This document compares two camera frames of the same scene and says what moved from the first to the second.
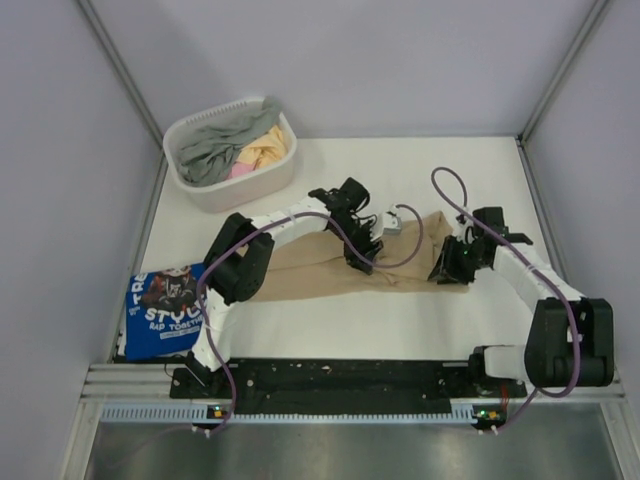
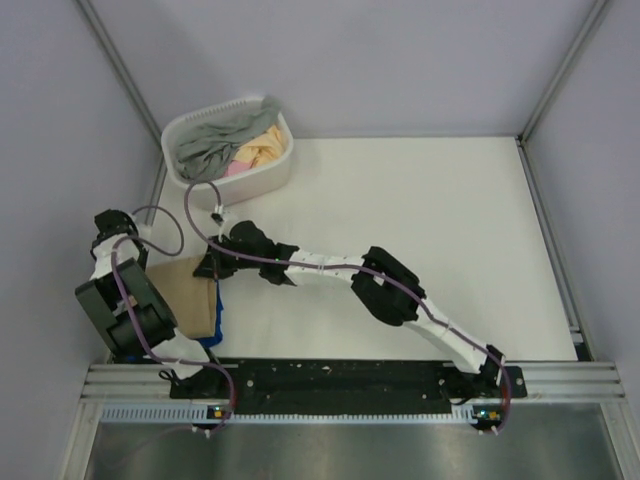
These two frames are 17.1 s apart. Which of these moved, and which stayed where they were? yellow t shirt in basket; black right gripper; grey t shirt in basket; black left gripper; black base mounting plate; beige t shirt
Moved: beige t shirt; black right gripper; black left gripper
Stayed: yellow t shirt in basket; grey t shirt in basket; black base mounting plate
